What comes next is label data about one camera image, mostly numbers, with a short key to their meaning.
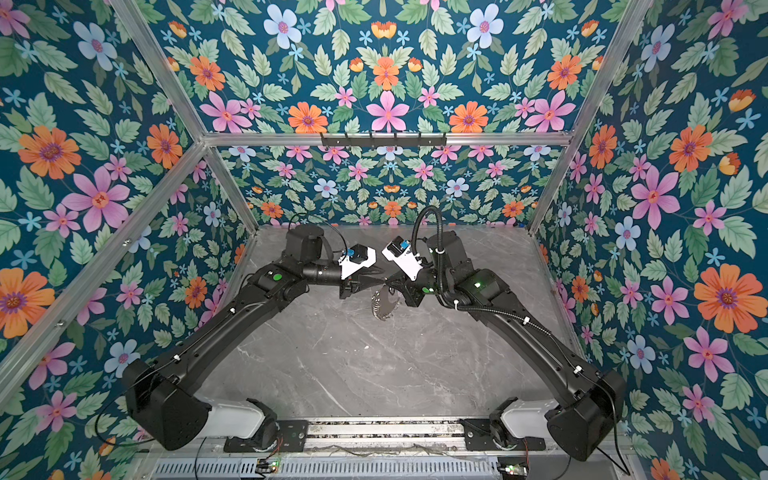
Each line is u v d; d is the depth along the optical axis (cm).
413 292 62
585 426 38
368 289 67
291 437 74
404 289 60
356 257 56
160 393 39
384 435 75
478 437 73
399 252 58
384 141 93
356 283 63
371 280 65
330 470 77
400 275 62
